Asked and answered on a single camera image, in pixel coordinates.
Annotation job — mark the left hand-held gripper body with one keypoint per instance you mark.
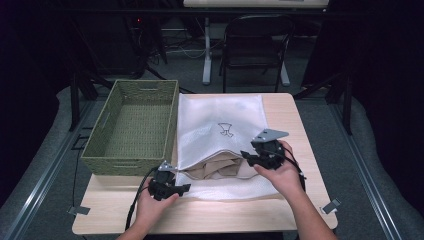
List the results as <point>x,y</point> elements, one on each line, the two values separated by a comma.
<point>161,185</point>

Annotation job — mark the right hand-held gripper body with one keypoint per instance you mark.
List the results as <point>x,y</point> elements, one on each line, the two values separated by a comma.
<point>270,153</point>

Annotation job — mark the beige cloth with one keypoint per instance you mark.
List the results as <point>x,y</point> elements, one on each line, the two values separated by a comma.
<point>213,168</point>

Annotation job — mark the white mesh laundry bag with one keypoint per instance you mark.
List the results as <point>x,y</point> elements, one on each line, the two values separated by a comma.
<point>206,113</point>

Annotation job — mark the green woven basket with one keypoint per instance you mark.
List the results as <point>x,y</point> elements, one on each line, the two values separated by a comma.
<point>133,130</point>

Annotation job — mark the person's left hand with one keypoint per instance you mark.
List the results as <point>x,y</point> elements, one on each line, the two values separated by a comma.
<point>151,210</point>

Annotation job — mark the person's right hand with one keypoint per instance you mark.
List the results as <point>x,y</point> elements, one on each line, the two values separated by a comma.
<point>285,176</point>

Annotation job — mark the grey metal table clip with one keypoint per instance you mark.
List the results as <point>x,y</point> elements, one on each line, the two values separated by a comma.
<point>330,206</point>
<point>79,210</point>

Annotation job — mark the black metal stand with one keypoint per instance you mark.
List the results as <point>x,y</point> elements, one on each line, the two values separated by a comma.
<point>346,103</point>
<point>75,100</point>

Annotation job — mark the white desk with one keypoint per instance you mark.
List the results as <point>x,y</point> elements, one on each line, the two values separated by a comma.
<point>207,53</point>

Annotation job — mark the black folding chair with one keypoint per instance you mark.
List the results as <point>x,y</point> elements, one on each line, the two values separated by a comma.
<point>256,36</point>

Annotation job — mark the black tripod stand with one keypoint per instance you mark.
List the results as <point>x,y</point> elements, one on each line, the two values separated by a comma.
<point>143,50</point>

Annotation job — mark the metal floor rail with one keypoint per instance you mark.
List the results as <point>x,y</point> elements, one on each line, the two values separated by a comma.
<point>43,180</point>
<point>366,173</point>

